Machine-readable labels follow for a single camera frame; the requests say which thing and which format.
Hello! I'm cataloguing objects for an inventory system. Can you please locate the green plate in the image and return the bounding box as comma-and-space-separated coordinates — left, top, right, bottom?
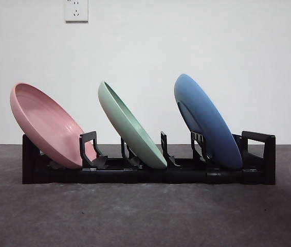
98, 80, 168, 170

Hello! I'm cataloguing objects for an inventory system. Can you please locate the blue plate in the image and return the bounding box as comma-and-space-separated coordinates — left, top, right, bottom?
173, 74, 243, 170

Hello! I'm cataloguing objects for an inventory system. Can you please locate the pink plate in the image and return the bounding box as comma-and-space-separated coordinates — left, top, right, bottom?
9, 82, 97, 169

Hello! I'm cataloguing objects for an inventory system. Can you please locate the black plastic dish rack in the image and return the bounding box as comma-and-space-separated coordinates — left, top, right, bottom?
22, 130, 276, 186

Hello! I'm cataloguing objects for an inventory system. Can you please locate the white wall socket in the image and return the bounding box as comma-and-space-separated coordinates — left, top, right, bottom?
65, 0, 89, 23

